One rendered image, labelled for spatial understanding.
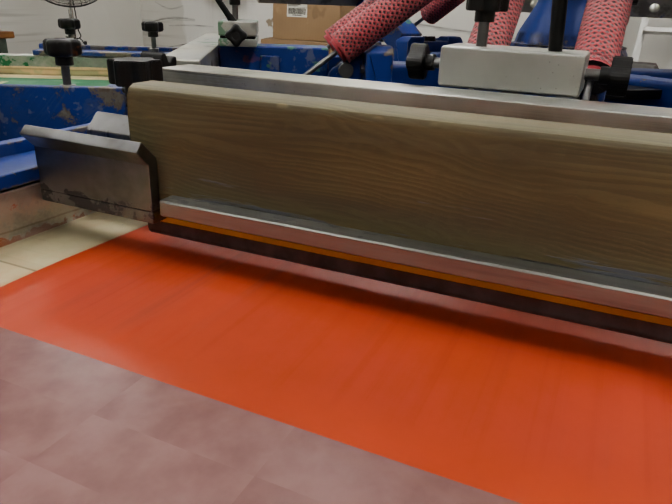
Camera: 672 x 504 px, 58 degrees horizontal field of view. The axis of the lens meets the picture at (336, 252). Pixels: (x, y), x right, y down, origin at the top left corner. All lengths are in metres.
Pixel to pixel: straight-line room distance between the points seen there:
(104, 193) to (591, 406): 0.31
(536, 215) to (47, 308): 0.26
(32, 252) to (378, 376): 0.25
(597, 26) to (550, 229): 0.49
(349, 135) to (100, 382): 0.17
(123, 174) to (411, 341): 0.21
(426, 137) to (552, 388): 0.13
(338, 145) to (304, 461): 0.17
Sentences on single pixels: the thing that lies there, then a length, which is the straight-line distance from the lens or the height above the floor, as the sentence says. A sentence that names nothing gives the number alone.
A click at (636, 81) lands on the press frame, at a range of 1.04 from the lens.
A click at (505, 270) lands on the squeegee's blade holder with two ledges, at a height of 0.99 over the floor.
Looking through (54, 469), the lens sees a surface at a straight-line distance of 0.25.
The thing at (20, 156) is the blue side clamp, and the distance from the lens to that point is 0.49.
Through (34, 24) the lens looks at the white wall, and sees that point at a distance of 5.11.
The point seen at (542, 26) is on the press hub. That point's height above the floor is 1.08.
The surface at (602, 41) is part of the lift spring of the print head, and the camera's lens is 0.76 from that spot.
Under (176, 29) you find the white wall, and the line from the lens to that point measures 5.65.
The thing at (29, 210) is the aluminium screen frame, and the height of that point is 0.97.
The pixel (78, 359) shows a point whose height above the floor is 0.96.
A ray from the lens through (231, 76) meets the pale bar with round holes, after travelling 0.62.
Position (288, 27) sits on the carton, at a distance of 4.53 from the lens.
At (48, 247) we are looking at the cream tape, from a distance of 0.44.
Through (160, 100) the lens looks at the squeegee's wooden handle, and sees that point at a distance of 0.38.
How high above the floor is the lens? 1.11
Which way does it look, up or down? 23 degrees down
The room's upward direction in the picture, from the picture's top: 2 degrees clockwise
